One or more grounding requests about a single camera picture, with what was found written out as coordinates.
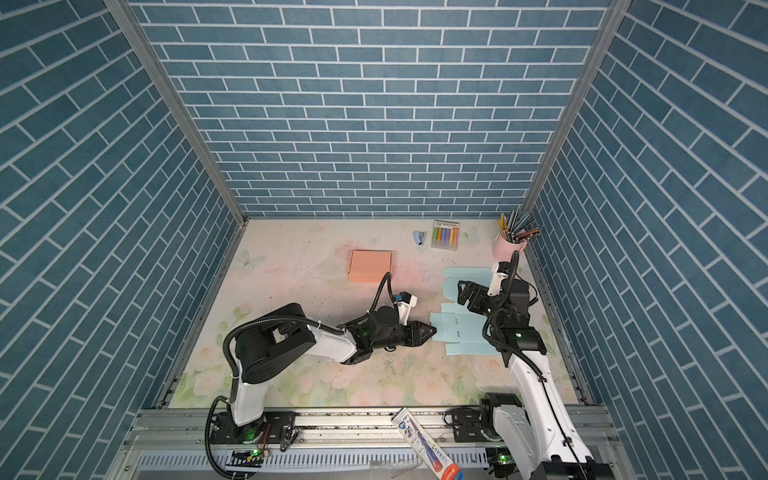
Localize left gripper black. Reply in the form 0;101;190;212
370;320;439;351

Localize light blue cardboard box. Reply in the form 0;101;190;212
430;267;497;356

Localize pink cardboard box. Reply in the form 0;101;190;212
348;250;393;283

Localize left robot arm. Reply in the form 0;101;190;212
205;273;438;444

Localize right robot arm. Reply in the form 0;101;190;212
457;251;615;479

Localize toothpaste tube box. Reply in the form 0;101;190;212
392;407;464;480

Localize pink pencil cup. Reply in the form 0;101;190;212
492;233;527;262

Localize coloured marker pack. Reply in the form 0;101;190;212
431;220;460;251

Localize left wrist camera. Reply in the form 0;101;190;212
394;292;418;326

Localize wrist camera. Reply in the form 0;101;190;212
394;292;418;326
487;262;510;297

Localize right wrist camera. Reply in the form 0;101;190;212
487;262;510;297

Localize aluminium mounting rail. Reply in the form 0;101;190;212
107;405;635;479

